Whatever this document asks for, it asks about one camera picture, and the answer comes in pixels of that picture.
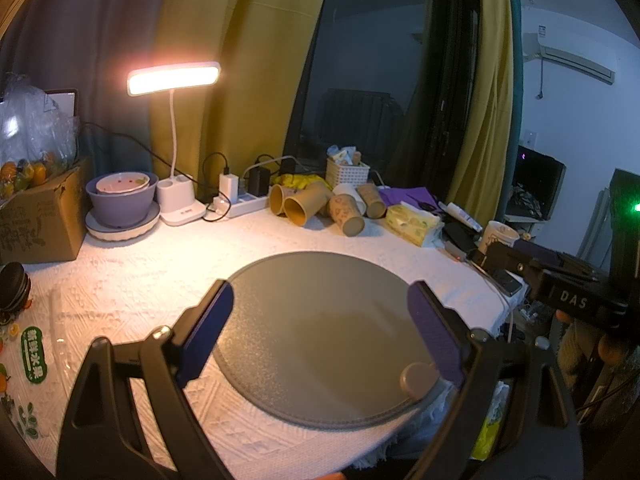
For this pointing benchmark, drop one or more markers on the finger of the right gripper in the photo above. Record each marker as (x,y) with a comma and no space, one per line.
(517,259)

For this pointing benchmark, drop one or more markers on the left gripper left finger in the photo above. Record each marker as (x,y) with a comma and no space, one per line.
(102,436)

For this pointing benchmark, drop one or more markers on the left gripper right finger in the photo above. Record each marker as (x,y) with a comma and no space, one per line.
(538,437)

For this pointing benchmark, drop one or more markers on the printed brown paper cup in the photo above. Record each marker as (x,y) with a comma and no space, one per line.
(343,210)

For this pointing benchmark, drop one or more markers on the rightmost brown paper cup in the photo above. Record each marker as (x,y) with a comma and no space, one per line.
(375,206)

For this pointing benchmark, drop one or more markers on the white paper cup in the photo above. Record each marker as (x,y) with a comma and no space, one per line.
(350,189)

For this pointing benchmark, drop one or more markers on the lying brown paper cup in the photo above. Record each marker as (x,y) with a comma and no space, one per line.
(305,204)

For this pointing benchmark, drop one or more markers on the black smartphone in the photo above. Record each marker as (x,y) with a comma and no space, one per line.
(503,281)

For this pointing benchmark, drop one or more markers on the white bear mug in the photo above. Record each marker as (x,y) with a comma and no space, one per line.
(497,231)

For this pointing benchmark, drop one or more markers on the white cream tube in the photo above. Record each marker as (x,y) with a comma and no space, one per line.
(461,215)

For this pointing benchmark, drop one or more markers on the yellow tissue pack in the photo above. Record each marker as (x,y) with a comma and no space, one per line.
(415,226)

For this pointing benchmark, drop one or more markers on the purple cloth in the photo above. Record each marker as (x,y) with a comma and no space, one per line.
(416,197)

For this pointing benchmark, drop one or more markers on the small beige round disc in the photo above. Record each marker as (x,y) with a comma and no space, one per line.
(417,379)

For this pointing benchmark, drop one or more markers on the white tablecloth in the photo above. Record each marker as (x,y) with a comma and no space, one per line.
(122,291)

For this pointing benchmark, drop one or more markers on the white plastic basket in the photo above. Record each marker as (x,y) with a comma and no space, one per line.
(337,174)

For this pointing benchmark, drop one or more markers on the round grey placemat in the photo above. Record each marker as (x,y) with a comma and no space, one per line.
(319,340)

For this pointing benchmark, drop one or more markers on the white plate under bowl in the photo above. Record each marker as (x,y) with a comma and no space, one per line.
(123,233)

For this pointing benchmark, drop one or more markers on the yellow plastic bag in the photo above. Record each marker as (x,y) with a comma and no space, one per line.
(298,181)

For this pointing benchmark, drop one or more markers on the white air conditioner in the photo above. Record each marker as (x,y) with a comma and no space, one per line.
(573,51)

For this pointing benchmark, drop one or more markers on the cardboard box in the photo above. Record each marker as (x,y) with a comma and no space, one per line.
(47,224)

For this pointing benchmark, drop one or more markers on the purple bowl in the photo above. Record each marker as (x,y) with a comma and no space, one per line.
(123,209)

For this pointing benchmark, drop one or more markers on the white desk lamp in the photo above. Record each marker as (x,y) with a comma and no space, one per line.
(175,195)

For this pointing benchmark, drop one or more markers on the black power adapter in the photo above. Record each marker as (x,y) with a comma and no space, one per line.
(258,182)

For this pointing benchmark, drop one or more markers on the pink inner bowl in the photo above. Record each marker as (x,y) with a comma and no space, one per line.
(122,183)

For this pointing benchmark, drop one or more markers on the white power strip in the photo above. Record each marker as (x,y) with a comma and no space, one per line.
(247,203)

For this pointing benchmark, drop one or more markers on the white usb charger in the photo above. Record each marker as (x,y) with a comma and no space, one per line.
(229,187)

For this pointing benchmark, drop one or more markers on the clear plastic bag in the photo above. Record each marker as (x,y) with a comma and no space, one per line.
(38,139)

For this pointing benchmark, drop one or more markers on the yellow curtain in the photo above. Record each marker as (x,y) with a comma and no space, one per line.
(423,87)

